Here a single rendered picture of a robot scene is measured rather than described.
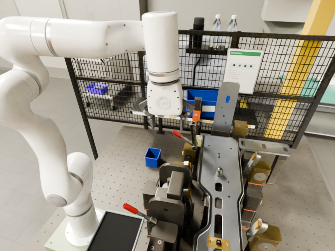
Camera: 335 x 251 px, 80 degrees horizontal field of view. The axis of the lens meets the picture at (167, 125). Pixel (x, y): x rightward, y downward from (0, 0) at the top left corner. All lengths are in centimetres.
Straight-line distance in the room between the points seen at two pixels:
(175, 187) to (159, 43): 50
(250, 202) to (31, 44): 103
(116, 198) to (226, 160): 71
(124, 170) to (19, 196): 143
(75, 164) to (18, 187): 191
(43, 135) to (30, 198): 188
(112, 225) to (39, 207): 177
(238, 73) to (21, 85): 124
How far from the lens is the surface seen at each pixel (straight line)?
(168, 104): 57
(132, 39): 61
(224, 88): 123
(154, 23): 50
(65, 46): 56
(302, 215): 150
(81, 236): 116
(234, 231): 94
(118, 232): 73
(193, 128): 103
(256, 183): 120
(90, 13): 436
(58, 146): 78
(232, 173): 111
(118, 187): 142
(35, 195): 259
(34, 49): 61
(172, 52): 51
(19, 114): 67
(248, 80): 152
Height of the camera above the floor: 181
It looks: 36 degrees down
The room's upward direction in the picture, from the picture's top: straight up
